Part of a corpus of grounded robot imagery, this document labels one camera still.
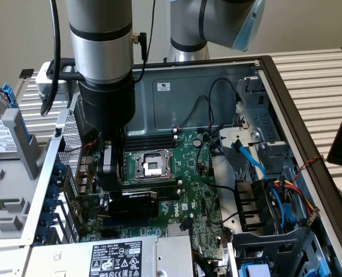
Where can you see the grey drive cage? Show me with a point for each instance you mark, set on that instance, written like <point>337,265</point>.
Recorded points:
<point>275,245</point>

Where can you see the grey power supply unit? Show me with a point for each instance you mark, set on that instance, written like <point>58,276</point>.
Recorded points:
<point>116,259</point>

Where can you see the installed RAM stick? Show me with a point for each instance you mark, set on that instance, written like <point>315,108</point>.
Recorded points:
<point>168,192</point>

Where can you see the open metal PC case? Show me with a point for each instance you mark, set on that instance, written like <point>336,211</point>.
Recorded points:
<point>188,109</point>

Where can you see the metal disk bay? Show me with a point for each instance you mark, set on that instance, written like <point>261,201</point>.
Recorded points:
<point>260,121</point>

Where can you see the green motherboard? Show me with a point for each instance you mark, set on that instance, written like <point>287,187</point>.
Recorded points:
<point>188,173</point>

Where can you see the grey plastic bay latch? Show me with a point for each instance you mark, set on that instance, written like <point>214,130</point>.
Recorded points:
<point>240,138</point>

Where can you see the silver chipset heatsink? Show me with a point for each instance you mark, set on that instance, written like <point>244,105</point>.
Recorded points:
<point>179,230</point>

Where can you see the black plug brass connector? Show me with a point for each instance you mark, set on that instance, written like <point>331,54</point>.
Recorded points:
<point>143,46</point>

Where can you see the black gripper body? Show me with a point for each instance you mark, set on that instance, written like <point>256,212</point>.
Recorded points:
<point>107,106</point>

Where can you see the white sticker label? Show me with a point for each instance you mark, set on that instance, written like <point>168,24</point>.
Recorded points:
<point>163,86</point>

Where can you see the green graphics card black shroud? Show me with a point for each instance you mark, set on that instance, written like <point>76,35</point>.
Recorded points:
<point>133,206</point>

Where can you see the blue plastic disk rail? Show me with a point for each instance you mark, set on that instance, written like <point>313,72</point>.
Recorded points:
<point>9,96</point>

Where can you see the black plastic fan shroud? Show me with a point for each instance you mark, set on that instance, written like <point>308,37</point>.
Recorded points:
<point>252,202</point>

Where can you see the grey parts rack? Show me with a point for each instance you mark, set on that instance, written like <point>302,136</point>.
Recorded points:
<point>15,184</point>

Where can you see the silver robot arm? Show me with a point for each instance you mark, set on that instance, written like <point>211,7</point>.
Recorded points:
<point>101,43</point>

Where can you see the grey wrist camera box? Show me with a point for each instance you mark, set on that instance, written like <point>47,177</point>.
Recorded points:
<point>44,82</point>

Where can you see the CPU socket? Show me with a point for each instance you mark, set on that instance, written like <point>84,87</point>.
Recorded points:
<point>152,166</point>

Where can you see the round coin battery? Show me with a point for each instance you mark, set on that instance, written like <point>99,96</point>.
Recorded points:
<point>197,142</point>

